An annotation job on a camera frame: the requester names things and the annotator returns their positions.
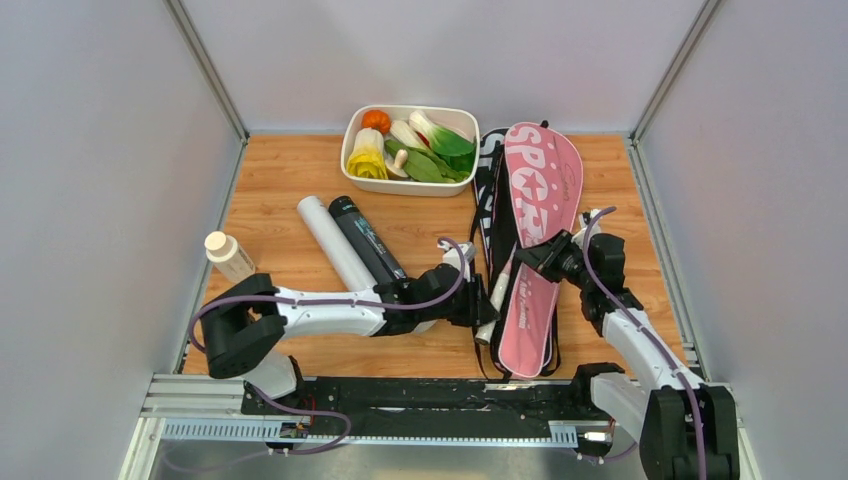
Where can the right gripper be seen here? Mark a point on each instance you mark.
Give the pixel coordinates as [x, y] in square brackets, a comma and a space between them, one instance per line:
[543, 256]

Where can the pink racket bag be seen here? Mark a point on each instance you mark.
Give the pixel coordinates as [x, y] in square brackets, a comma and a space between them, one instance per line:
[545, 180]

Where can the black racket bag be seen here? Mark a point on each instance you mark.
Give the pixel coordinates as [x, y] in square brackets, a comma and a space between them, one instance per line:
[485, 185]

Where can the black shuttlecock tube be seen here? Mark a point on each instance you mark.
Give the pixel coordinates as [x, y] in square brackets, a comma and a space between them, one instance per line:
[361, 235]

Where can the white shuttlecock tube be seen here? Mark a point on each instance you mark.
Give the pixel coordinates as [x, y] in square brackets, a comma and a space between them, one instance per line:
[345, 261]

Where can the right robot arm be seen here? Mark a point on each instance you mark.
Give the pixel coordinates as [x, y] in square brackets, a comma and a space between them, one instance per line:
[684, 428]

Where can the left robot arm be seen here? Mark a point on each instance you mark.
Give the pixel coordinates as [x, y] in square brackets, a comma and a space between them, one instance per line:
[241, 327]

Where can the toy green leaf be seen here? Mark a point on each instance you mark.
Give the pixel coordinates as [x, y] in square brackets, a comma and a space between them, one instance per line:
[425, 167]

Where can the white vegetable tray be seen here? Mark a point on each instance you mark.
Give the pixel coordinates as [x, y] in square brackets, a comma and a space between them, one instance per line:
[460, 120]

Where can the toy mushroom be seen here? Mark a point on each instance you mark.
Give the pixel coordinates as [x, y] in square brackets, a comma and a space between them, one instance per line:
[395, 166]

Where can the toy bok choy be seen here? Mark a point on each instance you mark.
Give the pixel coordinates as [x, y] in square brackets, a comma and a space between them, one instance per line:
[421, 131]

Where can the toy napa cabbage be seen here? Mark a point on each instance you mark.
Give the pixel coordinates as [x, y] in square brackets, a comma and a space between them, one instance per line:
[367, 157]

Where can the toy pumpkin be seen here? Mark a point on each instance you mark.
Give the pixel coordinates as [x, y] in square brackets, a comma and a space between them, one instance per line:
[377, 120]

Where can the small white bottle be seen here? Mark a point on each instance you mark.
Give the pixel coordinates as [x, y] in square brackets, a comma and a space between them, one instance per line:
[225, 253]

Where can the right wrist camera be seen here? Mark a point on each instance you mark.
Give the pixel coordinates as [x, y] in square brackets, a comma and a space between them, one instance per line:
[589, 226]

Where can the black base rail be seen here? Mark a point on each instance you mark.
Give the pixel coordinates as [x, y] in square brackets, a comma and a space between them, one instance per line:
[385, 411]

